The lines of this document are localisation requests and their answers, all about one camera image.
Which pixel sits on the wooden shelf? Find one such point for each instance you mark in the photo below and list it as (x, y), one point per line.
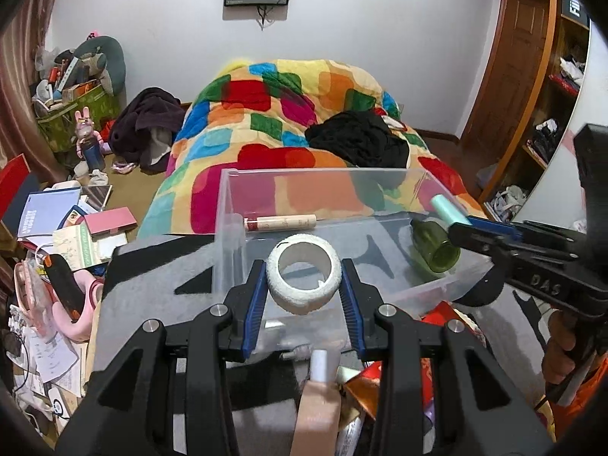
(546, 104)

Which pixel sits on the grey neck pillow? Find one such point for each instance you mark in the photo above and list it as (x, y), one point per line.
(114, 61)

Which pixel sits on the pink curved plastic item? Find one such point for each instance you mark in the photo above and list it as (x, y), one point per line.
(80, 323)

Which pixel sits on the pile of papers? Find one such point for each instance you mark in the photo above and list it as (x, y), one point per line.
(47, 365)

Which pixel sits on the green booklet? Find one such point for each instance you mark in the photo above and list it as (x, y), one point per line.
(78, 247)

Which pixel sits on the colourful patchwork blanket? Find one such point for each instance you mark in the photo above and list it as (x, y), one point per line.
(266, 123)

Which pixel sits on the person's right hand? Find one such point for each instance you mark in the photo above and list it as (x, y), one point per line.
(559, 346)

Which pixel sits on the striped curtain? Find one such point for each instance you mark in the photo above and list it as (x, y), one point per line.
(19, 80)

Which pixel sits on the red box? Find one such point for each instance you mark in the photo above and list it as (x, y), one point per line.
(13, 178)

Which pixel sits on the green bag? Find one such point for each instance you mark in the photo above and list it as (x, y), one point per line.
(66, 123)

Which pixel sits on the wooden door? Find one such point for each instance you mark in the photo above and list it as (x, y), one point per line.
(515, 71)

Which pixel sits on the dark purple clothing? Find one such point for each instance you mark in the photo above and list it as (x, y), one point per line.
(142, 123)

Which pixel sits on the black orange tool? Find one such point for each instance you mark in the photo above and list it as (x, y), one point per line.
(64, 285)

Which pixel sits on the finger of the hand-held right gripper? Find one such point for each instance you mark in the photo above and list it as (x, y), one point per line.
(484, 244)
(494, 227)

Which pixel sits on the pink box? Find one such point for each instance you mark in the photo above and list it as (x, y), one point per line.
(111, 222)

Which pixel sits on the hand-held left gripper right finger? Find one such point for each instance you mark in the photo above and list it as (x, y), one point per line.
(350, 306)

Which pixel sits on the teal tube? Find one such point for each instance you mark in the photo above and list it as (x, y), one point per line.
(446, 208)

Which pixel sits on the red and beige cosmetic tube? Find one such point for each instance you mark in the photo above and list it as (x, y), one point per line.
(289, 223)

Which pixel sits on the green glass bottle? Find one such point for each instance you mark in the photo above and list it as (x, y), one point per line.
(432, 247)

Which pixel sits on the white cosmetic tube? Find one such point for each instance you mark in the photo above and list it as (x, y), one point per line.
(349, 432)

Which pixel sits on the beige foundation bottle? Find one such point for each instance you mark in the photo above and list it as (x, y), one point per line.
(316, 413)

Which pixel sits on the blue white book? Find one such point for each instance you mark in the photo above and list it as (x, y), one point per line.
(47, 211)

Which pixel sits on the pink bunny bottle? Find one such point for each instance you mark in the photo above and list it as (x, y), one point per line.
(90, 145)

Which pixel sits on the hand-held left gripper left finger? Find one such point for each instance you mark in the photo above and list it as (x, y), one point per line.
(252, 304)

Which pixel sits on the red gold packet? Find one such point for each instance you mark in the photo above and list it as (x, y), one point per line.
(444, 316)

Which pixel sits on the white sock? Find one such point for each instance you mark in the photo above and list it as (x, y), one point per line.
(97, 178)

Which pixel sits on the clear plastic box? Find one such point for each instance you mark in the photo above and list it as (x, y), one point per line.
(380, 289)

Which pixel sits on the white tape roll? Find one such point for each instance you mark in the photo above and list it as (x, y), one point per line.
(304, 301)

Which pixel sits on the black clothing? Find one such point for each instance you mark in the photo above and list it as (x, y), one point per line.
(356, 140)

